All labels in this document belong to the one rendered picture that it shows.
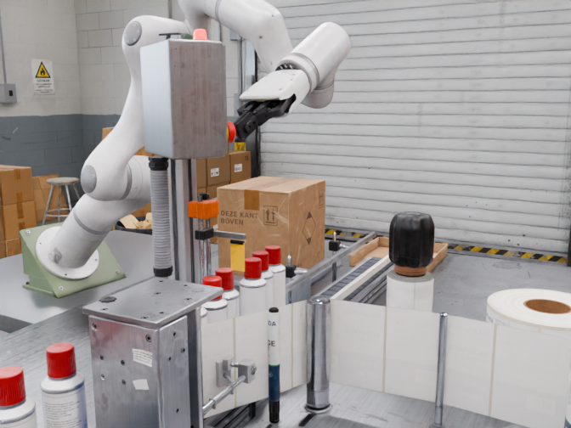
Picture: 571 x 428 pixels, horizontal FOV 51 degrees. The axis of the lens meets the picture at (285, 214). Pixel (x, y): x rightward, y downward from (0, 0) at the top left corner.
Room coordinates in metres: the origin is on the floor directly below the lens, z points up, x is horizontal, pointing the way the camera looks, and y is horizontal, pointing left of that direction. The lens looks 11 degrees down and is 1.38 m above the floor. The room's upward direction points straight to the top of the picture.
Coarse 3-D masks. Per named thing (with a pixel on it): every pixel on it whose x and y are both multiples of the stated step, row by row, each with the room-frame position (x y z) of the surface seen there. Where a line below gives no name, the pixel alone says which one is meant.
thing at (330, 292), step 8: (368, 264) 1.78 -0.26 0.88; (392, 264) 1.78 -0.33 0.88; (352, 272) 1.70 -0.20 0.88; (360, 272) 1.70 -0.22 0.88; (344, 280) 1.61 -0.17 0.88; (352, 280) 1.61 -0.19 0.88; (368, 280) 1.61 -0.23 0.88; (336, 288) 1.55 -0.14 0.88; (360, 288) 1.54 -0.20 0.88; (328, 296) 1.47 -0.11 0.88; (352, 296) 1.47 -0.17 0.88
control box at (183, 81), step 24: (144, 48) 1.08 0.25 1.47; (168, 48) 0.97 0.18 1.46; (192, 48) 0.98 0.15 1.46; (216, 48) 1.00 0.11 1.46; (144, 72) 1.09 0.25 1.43; (168, 72) 0.97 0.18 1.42; (192, 72) 0.98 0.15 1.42; (216, 72) 1.00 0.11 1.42; (144, 96) 1.09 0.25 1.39; (168, 96) 0.97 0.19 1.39; (192, 96) 0.98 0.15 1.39; (216, 96) 1.00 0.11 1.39; (144, 120) 1.10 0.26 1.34; (168, 120) 0.97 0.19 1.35; (192, 120) 0.98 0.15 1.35; (216, 120) 1.00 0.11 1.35; (144, 144) 1.11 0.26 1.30; (168, 144) 0.98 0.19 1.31; (192, 144) 0.98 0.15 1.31; (216, 144) 1.00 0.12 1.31
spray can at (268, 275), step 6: (252, 252) 1.14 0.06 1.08; (258, 252) 1.14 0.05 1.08; (264, 252) 1.14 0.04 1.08; (264, 258) 1.13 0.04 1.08; (264, 264) 1.13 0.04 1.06; (264, 270) 1.13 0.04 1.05; (264, 276) 1.12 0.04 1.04; (270, 276) 1.13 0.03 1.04; (270, 282) 1.13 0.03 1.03; (270, 288) 1.13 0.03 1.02; (270, 294) 1.13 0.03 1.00; (270, 300) 1.13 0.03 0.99; (270, 306) 1.13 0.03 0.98
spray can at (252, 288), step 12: (252, 264) 1.07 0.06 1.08; (252, 276) 1.07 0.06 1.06; (240, 288) 1.08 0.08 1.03; (252, 288) 1.06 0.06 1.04; (264, 288) 1.08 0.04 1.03; (240, 300) 1.08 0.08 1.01; (252, 300) 1.07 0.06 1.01; (264, 300) 1.08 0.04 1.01; (240, 312) 1.08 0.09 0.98; (252, 312) 1.07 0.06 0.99
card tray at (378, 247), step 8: (376, 240) 2.18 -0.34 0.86; (384, 240) 2.19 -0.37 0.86; (360, 248) 2.02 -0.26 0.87; (368, 248) 2.09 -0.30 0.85; (376, 248) 2.17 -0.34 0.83; (384, 248) 2.16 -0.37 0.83; (440, 248) 2.09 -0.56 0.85; (352, 256) 1.94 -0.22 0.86; (360, 256) 2.02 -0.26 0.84; (368, 256) 2.04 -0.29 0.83; (376, 256) 2.04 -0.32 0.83; (384, 256) 2.04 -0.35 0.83; (440, 256) 1.99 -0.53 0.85; (352, 264) 1.94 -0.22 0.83; (432, 264) 1.89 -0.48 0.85
